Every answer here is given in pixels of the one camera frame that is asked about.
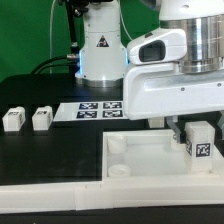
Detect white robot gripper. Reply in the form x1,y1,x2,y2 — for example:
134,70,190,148
123,63,224,143

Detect white square tabletop part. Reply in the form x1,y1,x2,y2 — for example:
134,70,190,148
103,130,224,179

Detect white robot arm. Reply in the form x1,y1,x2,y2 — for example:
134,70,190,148
123,0,224,139

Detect white L-shaped obstacle fence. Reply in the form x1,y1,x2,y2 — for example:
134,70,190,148
0,175,224,214

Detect paper sheet with markers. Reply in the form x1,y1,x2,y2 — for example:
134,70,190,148
54,101,126,122

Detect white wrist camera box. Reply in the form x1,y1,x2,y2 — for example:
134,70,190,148
127,28,187,66

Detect black camera stand pole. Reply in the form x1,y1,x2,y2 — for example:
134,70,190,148
57,0,88,63

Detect black cables on table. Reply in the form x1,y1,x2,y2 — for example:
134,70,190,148
30,55,81,75

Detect white cable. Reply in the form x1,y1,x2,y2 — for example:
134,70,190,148
48,0,58,74

